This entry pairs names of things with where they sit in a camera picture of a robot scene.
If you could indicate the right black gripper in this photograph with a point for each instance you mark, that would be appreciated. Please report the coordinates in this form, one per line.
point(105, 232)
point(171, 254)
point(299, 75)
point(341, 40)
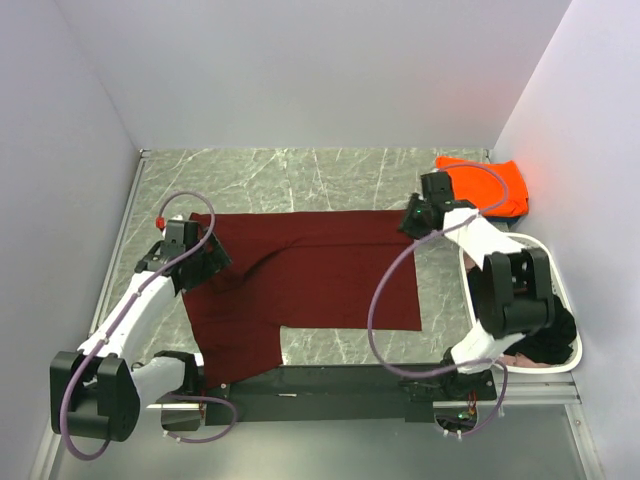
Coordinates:
point(407, 225)

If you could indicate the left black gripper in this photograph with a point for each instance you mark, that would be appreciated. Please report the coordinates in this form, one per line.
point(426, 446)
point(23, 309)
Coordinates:
point(215, 260)

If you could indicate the dark red t-shirt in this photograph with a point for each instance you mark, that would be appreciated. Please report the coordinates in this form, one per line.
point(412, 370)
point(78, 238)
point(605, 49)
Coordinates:
point(314, 270)

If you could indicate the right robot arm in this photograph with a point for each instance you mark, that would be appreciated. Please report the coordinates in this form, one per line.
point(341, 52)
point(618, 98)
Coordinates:
point(512, 294)

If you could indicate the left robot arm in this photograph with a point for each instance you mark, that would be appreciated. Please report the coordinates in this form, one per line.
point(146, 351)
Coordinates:
point(95, 391)

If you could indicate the folded orange t-shirt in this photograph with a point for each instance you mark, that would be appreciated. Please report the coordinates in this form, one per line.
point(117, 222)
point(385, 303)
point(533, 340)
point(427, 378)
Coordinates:
point(502, 193)

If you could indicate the white plastic laundry basket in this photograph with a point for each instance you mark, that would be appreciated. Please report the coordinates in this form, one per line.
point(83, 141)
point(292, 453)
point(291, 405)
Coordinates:
point(558, 289)

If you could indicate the pink garment in basket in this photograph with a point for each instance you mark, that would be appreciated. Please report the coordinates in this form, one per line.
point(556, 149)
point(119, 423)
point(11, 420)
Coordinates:
point(518, 359)

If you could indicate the black garment in basket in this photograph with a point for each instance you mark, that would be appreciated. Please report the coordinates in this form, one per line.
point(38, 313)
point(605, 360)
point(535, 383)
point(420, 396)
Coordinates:
point(550, 345)

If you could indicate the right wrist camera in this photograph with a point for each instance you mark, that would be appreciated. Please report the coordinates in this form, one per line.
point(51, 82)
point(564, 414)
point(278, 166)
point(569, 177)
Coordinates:
point(437, 187)

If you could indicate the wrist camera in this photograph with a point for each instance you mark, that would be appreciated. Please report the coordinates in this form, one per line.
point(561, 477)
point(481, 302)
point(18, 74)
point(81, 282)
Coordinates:
point(180, 236)
point(437, 187)

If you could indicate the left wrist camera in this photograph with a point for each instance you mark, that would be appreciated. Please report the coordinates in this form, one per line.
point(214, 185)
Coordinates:
point(180, 236)

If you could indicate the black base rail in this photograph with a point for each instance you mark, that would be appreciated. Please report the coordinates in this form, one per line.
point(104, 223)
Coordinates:
point(349, 392)

